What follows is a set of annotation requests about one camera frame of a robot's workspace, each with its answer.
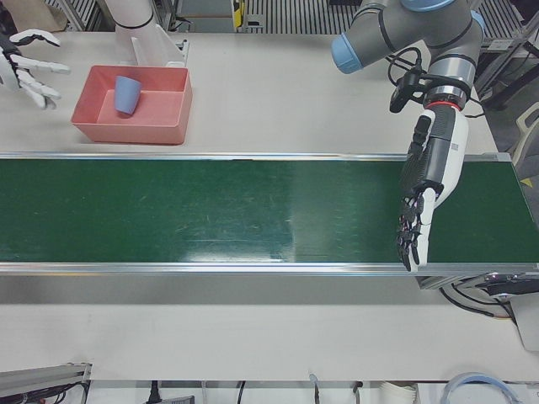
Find aluminium frame structure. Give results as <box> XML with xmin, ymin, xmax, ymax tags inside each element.
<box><xmin>475</xmin><ymin>0</ymin><xmax>539</xmax><ymax>113</ymax></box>

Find blue plastic cup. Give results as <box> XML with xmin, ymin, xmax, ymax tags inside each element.
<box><xmin>114</xmin><ymin>75</ymin><xmax>143</xmax><ymax>115</ymax></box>

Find blue white coiled cable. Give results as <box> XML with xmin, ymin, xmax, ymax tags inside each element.
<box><xmin>440</xmin><ymin>371</ymin><xmax>518</xmax><ymax>404</ymax></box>

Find aluminium frame with slats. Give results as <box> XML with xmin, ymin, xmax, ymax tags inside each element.
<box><xmin>44</xmin><ymin>0</ymin><xmax>104</xmax><ymax>33</ymax></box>

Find black conveyor motor mount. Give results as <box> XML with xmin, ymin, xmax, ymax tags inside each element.
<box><xmin>416</xmin><ymin>271</ymin><xmax>539</xmax><ymax>300</ymax></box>

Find pink plastic box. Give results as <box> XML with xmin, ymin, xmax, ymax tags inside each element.
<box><xmin>70</xmin><ymin>64</ymin><xmax>194</xmax><ymax>146</ymax></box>

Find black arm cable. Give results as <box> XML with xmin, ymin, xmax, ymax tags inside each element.
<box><xmin>386</xmin><ymin>45</ymin><xmax>424</xmax><ymax>85</ymax></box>

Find yellow black striped post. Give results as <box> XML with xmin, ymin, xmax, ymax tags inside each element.
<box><xmin>230</xmin><ymin>0</ymin><xmax>248</xmax><ymax>31</ymax></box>

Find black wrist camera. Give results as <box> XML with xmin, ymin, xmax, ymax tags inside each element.
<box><xmin>389</xmin><ymin>70</ymin><xmax>427</xmax><ymax>114</ymax></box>

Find grey white chair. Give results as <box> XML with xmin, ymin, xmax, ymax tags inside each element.
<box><xmin>510</xmin><ymin>103</ymin><xmax>539</xmax><ymax>166</ymax></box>

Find white black motor cables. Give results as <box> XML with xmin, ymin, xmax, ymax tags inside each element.
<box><xmin>440</xmin><ymin>282</ymin><xmax>515</xmax><ymax>320</ymax></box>

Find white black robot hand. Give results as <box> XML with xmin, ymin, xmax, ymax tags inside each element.
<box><xmin>0</xmin><ymin>28</ymin><xmax>72</xmax><ymax>111</ymax></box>

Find white finned mounting bracket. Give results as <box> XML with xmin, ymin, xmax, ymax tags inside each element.
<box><xmin>130</xmin><ymin>24</ymin><xmax>189</xmax><ymax>68</ymax></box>

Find white cylindrical robot column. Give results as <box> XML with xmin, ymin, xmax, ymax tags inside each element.
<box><xmin>102</xmin><ymin>0</ymin><xmax>157</xmax><ymax>67</ymax></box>

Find aluminium profile bar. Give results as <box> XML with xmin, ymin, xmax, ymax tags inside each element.
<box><xmin>0</xmin><ymin>361</ymin><xmax>93</xmax><ymax>404</ymax></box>

